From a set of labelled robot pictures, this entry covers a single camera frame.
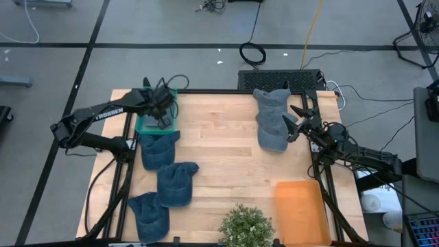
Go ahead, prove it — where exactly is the grey cart base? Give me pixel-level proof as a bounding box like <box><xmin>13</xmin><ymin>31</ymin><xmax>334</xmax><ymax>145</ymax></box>
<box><xmin>0</xmin><ymin>75</ymin><xmax>34</xmax><ymax>89</ymax></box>

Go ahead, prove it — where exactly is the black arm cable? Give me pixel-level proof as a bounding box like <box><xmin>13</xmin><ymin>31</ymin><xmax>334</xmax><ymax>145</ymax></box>
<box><xmin>84</xmin><ymin>157</ymin><xmax>119</xmax><ymax>236</ymax></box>

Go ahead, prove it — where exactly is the keyboard with coloured lights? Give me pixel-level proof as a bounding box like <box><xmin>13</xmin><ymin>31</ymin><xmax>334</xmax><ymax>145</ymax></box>
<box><xmin>404</xmin><ymin>211</ymin><xmax>439</xmax><ymax>247</ymax></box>

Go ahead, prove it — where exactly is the black looped gripper cable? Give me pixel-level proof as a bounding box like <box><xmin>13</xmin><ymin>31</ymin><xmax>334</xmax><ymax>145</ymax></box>
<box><xmin>156</xmin><ymin>73</ymin><xmax>191</xmax><ymax>92</ymax></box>

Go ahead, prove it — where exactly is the teal plastic bin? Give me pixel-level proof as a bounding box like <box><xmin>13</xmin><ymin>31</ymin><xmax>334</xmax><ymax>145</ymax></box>
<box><xmin>134</xmin><ymin>87</ymin><xmax>179</xmax><ymax>135</ymax></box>

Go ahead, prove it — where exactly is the black power cable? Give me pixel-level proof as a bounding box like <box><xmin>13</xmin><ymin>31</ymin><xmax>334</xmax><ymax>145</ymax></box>
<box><xmin>238</xmin><ymin>0</ymin><xmax>268</xmax><ymax>67</ymax></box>

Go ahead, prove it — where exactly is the black mesh computer case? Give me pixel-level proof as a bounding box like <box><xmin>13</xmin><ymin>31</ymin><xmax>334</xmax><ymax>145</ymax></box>
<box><xmin>237</xmin><ymin>69</ymin><xmax>327</xmax><ymax>92</ymax></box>

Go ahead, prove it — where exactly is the black aluminium table frame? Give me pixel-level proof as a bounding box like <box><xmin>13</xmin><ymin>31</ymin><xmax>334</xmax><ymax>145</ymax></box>
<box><xmin>80</xmin><ymin>88</ymin><xmax>370</xmax><ymax>247</ymax></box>

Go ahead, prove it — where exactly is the black floor cable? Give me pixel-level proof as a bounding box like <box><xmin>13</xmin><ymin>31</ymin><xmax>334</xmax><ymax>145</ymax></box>
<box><xmin>331</xmin><ymin>84</ymin><xmax>415</xmax><ymax>103</ymax></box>
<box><xmin>345</xmin><ymin>101</ymin><xmax>415</xmax><ymax>129</ymax></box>

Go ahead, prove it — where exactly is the white floor cable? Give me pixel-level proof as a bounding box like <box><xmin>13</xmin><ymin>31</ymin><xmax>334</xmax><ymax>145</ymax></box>
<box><xmin>0</xmin><ymin>0</ymin><xmax>40</xmax><ymax>45</ymax></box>

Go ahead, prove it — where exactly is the black floor fan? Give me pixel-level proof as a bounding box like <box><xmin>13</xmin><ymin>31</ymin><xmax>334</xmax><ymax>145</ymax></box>
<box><xmin>392</xmin><ymin>0</ymin><xmax>439</xmax><ymax>69</ymax></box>

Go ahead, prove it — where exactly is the dark blue denim cap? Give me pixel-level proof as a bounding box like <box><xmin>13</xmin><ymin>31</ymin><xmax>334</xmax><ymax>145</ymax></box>
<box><xmin>138</xmin><ymin>130</ymin><xmax>182</xmax><ymax>172</ymax></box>
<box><xmin>156</xmin><ymin>161</ymin><xmax>200</xmax><ymax>209</ymax></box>
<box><xmin>126</xmin><ymin>191</ymin><xmax>171</xmax><ymax>244</ymax></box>

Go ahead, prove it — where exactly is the yellow cable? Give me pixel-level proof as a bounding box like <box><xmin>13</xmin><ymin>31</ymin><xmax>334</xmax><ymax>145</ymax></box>
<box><xmin>300</xmin><ymin>0</ymin><xmax>325</xmax><ymax>70</ymax></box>

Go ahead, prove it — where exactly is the orange plastic bin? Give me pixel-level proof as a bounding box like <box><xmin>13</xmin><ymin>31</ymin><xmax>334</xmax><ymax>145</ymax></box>
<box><xmin>274</xmin><ymin>180</ymin><xmax>333</xmax><ymax>247</ymax></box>

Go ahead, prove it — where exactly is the white roll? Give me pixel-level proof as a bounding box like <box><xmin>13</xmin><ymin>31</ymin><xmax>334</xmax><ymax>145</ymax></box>
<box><xmin>382</xmin><ymin>209</ymin><xmax>404</xmax><ymax>231</ymax></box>
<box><xmin>359</xmin><ymin>193</ymin><xmax>382</xmax><ymax>213</ymax></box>

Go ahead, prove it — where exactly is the grey desk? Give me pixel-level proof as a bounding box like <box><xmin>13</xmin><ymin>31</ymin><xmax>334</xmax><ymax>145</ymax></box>
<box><xmin>413</xmin><ymin>86</ymin><xmax>439</xmax><ymax>185</ymax></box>

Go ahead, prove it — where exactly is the grey denim cap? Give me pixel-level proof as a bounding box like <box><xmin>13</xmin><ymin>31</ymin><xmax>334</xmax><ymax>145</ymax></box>
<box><xmin>252</xmin><ymin>88</ymin><xmax>292</xmax><ymax>121</ymax></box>
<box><xmin>255</xmin><ymin>111</ymin><xmax>298</xmax><ymax>153</ymax></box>
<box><xmin>140</xmin><ymin>113</ymin><xmax>174</xmax><ymax>132</ymax></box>

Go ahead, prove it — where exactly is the potted artificial green plant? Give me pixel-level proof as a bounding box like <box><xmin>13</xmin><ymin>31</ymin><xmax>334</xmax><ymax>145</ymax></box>
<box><xmin>218</xmin><ymin>202</ymin><xmax>276</xmax><ymax>247</ymax></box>

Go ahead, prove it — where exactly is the black floor object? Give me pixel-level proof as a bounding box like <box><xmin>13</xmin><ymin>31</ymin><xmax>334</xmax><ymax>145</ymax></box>
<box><xmin>0</xmin><ymin>105</ymin><xmax>14</xmax><ymax>125</ymax></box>

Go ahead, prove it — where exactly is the grey furniture base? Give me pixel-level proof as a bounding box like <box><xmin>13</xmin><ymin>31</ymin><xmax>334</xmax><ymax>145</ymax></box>
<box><xmin>12</xmin><ymin>0</ymin><xmax>73</xmax><ymax>8</ymax></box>

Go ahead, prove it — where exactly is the black cable bundle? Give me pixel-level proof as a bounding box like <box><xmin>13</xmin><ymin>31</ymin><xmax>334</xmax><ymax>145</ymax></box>
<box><xmin>195</xmin><ymin>0</ymin><xmax>227</xmax><ymax>14</ymax></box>

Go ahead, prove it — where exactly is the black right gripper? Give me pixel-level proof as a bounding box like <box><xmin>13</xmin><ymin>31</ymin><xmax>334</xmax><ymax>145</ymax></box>
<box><xmin>282</xmin><ymin>105</ymin><xmax>330</xmax><ymax>145</ymax></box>

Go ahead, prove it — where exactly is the black desk device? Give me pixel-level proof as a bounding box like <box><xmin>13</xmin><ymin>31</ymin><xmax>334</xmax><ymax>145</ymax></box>
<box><xmin>425</xmin><ymin>80</ymin><xmax>439</xmax><ymax>123</ymax></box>

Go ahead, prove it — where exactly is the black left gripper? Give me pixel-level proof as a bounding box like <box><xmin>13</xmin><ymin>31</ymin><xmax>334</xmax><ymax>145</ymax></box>
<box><xmin>147</xmin><ymin>85</ymin><xmax>176</xmax><ymax>130</ymax></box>

